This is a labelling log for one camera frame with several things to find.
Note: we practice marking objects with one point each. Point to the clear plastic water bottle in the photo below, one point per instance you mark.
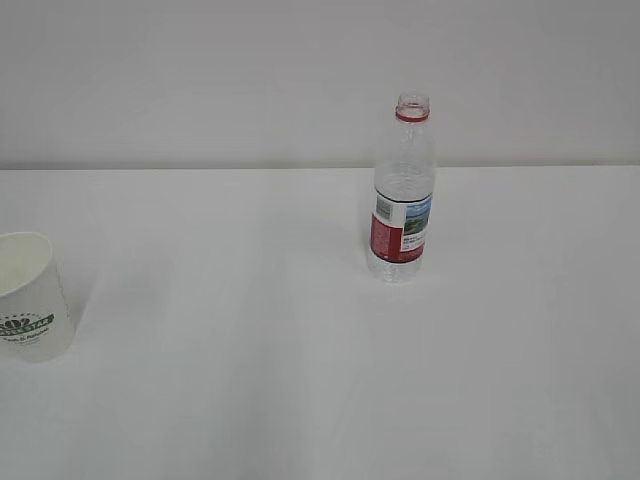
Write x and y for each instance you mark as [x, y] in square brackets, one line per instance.
[404, 183]

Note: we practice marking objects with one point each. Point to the white paper cup green logo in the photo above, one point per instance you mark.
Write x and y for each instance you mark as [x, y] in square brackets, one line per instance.
[35, 322]

